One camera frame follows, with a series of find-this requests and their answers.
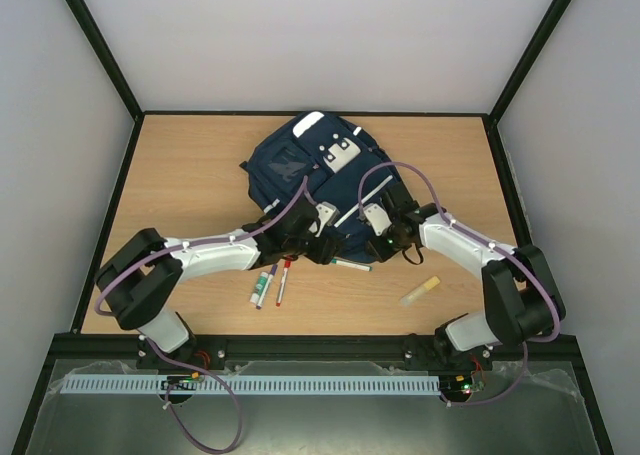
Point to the yellow highlighter pen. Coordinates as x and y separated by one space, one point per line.
421 290

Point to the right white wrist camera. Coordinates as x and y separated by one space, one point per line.
377 218

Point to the black aluminium frame rail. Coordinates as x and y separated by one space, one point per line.
216 352

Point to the green cap marker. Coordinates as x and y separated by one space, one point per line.
351 265

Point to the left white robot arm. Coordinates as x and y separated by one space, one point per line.
136 283

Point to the green label glue stick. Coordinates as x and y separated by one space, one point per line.
258 288

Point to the red cap marker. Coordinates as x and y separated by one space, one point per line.
283 282

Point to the light blue slotted cable duct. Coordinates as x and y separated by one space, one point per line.
112 384

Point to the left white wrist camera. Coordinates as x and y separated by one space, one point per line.
327 213

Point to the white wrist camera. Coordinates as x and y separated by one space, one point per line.
377 218
327 213

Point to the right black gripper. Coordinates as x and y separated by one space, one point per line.
379 245

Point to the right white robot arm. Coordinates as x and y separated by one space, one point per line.
521 300

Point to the purple cap marker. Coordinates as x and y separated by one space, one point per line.
266 287

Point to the navy blue backpack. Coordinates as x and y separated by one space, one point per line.
334 154

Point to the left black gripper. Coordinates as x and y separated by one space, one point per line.
325 252

